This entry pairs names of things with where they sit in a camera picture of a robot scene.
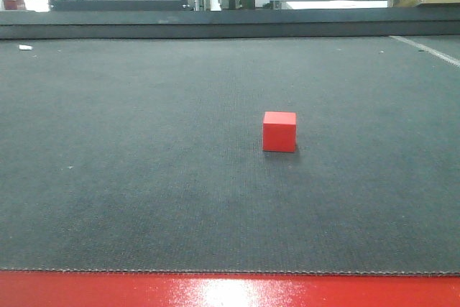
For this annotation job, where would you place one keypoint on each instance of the red magnetic cube block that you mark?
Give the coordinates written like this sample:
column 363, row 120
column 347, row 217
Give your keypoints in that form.
column 279, row 131

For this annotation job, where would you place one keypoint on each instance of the dark grey carpet mat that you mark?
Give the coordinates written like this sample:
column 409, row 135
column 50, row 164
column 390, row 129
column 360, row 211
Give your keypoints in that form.
column 132, row 141

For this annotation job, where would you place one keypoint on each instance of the white background table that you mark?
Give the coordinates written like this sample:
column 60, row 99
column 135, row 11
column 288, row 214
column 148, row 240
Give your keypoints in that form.
column 329, row 4

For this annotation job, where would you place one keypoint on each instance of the red box far left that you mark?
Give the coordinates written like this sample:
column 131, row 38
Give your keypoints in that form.
column 14, row 5

